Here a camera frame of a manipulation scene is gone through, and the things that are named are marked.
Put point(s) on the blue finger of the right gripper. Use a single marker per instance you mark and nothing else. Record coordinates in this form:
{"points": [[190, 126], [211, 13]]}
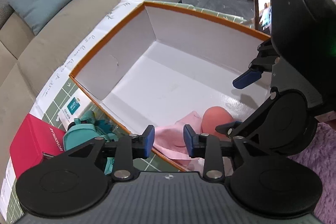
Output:
{"points": [[263, 62], [228, 130]]}

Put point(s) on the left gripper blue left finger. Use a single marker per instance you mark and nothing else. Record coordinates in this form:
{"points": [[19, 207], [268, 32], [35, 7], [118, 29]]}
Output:
{"points": [[128, 148]]}

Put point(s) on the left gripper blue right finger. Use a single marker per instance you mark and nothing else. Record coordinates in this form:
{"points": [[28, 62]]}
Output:
{"points": [[211, 149]]}

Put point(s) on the salmon soft ball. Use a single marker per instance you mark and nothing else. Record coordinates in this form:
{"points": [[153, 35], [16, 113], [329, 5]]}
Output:
{"points": [[213, 117]]}

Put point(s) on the light pink cloth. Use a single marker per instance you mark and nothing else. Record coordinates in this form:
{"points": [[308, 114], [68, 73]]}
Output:
{"points": [[169, 141]]}

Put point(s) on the teal fabric backpack pouch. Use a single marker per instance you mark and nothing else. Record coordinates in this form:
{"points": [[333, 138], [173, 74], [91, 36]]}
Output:
{"points": [[86, 128]]}

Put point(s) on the white teal tissue pack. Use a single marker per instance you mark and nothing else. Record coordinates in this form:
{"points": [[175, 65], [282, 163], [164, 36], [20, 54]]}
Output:
{"points": [[73, 108]]}

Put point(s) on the smartphone on stand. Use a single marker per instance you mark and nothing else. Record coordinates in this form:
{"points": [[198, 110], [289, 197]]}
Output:
{"points": [[263, 15]]}

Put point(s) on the green grid tablecloth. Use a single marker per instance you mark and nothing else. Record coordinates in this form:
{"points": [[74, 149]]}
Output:
{"points": [[56, 91]]}

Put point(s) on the orange white cardboard box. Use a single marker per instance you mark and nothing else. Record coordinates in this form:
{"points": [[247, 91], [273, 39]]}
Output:
{"points": [[155, 63]]}

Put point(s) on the red transparent cube box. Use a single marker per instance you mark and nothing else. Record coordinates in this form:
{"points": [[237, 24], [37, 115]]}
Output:
{"points": [[34, 141]]}

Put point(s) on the beige fabric sofa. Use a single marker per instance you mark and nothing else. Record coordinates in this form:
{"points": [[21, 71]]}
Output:
{"points": [[35, 40]]}

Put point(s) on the dark grey cushion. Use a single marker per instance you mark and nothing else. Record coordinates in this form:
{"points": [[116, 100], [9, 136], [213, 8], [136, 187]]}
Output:
{"points": [[5, 12]]}

